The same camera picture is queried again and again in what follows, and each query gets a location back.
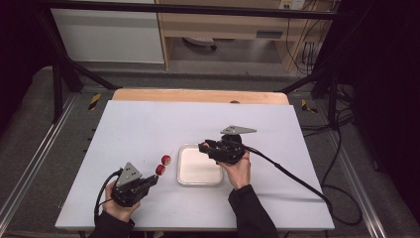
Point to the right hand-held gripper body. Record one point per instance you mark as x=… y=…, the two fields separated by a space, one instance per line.
x=231 y=148

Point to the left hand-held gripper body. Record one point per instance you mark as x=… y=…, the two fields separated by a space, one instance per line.
x=128 y=188

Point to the red hawthorn fruit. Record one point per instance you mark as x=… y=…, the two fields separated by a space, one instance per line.
x=160 y=170
x=166 y=160

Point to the white rectangular tray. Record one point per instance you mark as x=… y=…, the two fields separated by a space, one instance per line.
x=198 y=165

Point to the red small object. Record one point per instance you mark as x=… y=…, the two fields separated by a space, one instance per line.
x=170 y=154

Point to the person's left hand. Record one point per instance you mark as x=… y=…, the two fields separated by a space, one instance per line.
x=119 y=210

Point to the person's right hand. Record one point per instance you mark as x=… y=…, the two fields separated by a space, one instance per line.
x=239 y=173

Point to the wooden table board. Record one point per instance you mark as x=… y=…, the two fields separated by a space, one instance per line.
x=198 y=96

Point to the black yellow floor tape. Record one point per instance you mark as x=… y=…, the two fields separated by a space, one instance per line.
x=94 y=101
x=307 y=106

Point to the grey object under desk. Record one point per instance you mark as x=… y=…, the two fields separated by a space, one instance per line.
x=199 y=42

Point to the light wooden desk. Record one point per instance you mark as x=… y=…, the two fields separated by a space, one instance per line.
x=231 y=29

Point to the white cabinet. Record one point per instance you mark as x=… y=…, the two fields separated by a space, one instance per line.
x=109 y=36

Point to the white power strip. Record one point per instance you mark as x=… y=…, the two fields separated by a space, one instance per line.
x=292 y=4

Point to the aluminium floor rail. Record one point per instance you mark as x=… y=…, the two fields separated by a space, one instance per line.
x=360 y=191
x=36 y=152

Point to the black metal frame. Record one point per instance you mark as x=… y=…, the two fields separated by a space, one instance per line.
x=59 y=76

